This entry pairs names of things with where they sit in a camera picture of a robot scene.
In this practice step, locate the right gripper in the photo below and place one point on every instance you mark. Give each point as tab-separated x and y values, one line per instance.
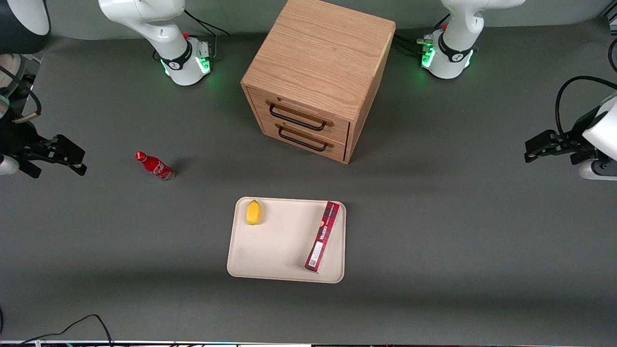
14	137

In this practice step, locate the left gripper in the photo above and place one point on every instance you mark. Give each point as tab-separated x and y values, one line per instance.
577	134

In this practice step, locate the red coke bottle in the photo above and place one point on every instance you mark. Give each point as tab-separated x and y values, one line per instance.
156	167

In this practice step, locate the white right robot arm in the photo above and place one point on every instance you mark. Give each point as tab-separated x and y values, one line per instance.
159	29

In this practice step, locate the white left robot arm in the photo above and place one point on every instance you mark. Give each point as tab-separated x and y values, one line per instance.
455	43

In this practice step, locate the beige rectangular tray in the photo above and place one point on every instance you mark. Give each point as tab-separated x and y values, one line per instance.
282	246

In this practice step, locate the yellow lemon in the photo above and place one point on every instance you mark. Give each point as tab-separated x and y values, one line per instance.
253	212

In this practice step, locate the wooden drawer front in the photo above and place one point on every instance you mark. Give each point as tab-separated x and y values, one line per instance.
308	113
308	140

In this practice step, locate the wooden drawer cabinet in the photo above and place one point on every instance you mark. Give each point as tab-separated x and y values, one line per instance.
323	58

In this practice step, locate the red rectangular carton box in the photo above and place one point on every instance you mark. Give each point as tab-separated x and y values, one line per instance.
322	237

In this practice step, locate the metal frame profile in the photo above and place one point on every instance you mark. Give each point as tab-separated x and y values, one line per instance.
611	10

